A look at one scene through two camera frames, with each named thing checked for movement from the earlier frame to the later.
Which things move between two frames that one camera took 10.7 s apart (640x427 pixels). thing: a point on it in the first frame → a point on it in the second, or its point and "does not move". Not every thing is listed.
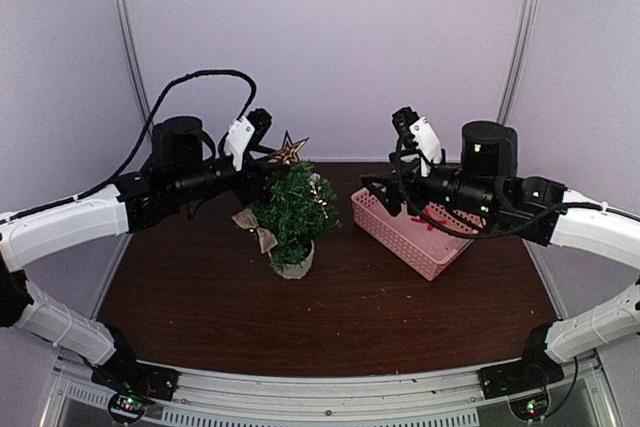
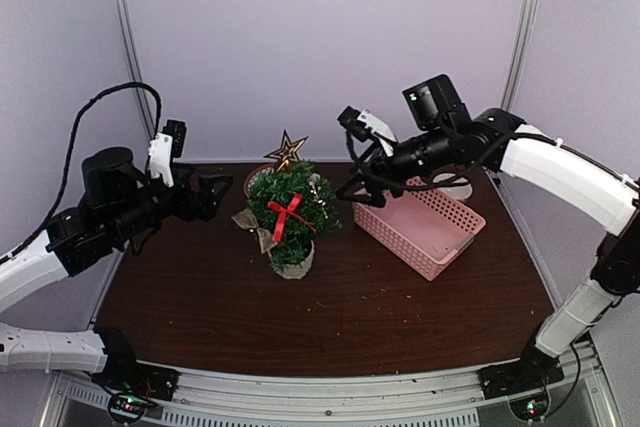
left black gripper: (253, 186) → (205, 207)
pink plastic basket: (426, 244) does not move
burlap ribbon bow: (247, 219) does not move
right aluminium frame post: (522, 33) does not move
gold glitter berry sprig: (315, 184) does not move
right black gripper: (391, 202) → (379, 164)
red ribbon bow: (426, 217) → (294, 202)
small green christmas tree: (299, 206) does not move
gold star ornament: (287, 151) does not move
